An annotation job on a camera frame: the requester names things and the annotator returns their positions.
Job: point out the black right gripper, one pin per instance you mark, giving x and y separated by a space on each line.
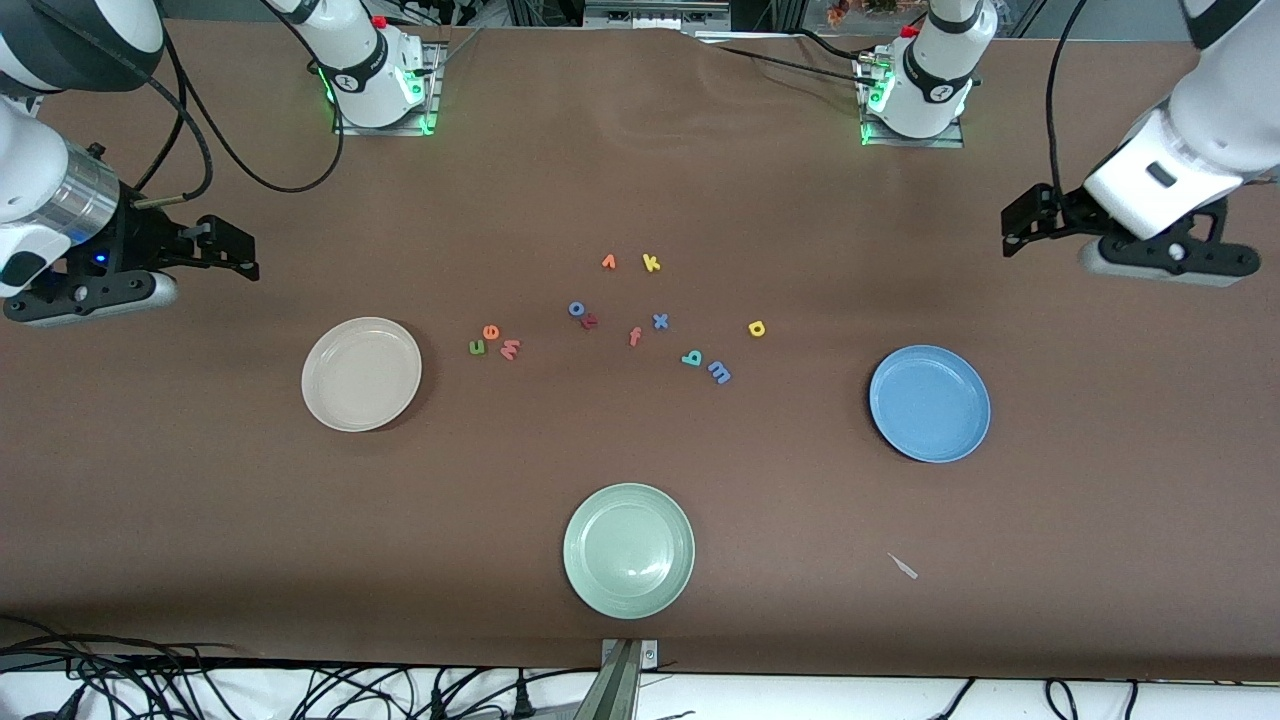
140 240

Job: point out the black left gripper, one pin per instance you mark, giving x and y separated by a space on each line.
1066 212

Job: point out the pink foam letter w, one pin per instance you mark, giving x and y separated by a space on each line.
510 348

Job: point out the periwinkle foam letter m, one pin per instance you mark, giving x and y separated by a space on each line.
719 373

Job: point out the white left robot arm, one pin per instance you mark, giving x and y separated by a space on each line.
1210 120

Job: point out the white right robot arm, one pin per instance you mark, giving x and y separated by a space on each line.
370 70

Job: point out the beige brown plate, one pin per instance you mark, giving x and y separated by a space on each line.
361 374

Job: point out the blue plate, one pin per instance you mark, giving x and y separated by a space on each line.
930 403

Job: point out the brown table cover sheet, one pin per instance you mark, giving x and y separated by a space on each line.
700 180

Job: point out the small white tape scrap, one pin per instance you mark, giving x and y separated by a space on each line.
903 566

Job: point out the pale green plate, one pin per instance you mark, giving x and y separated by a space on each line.
629 551

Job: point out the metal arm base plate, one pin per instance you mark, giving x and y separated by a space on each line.
430 110
920 143

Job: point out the aluminium frame beam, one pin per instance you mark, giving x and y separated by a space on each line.
650 15

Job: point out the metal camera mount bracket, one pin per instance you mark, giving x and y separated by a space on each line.
622 690

